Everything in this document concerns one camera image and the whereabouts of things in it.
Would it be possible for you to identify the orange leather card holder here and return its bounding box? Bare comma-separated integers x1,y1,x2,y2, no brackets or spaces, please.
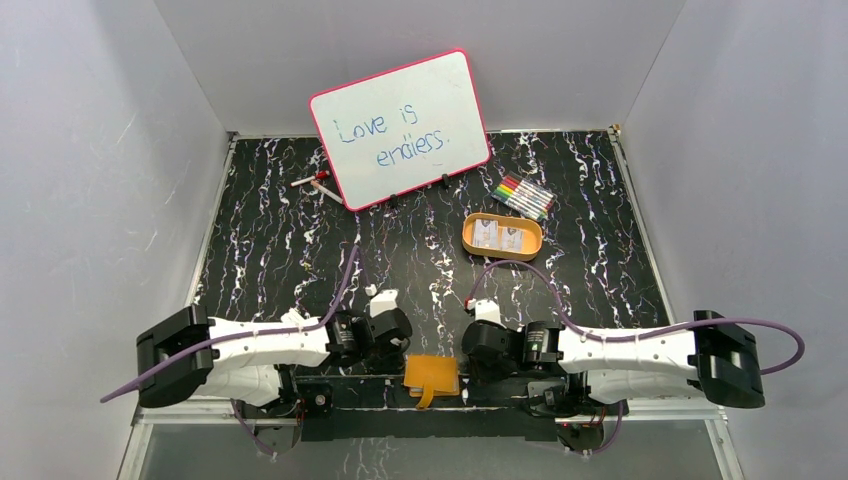
403,355,460,410

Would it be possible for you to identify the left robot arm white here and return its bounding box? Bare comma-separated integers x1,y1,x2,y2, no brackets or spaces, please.
136,306,413,416

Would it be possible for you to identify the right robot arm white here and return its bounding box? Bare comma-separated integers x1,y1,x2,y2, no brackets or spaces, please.
461,310,765,414

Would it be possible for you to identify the credit card in tray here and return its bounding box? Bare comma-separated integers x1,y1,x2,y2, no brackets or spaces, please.
499,227,524,253
472,218,500,249

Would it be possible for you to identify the orange oval tray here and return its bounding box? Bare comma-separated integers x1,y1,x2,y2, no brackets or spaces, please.
461,212,543,261

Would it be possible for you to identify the pack of coloured markers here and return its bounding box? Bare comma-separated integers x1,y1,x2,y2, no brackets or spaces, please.
490,172,556,222

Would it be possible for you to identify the white marker brown tip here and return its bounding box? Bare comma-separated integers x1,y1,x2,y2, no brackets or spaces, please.
310,181,344,205

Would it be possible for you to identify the white marker red cap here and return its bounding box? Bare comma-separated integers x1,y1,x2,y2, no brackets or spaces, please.
290,170,331,188

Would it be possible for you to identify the pink framed whiteboard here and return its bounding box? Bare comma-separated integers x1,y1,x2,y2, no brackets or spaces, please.
309,49,491,212

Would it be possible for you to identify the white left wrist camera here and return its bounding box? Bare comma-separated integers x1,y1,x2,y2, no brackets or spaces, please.
365,284,399,317

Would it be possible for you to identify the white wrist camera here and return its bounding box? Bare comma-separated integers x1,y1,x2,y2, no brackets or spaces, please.
465,298,503,326
365,284,399,317

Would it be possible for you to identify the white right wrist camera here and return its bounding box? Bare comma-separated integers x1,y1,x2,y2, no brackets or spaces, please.
465,298,503,326

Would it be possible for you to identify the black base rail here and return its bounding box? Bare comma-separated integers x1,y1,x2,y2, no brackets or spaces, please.
231,374,631,445

